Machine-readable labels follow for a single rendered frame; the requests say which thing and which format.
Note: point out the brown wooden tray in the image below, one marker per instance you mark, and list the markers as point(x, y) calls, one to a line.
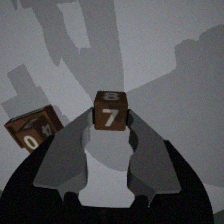
point(13, 125)

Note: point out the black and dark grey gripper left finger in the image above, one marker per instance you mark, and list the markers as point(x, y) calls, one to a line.
point(56, 166)

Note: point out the brown cube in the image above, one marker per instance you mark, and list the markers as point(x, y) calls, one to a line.
point(34, 132)
point(110, 110)

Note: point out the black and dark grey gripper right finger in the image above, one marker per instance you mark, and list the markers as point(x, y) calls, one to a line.
point(157, 170)

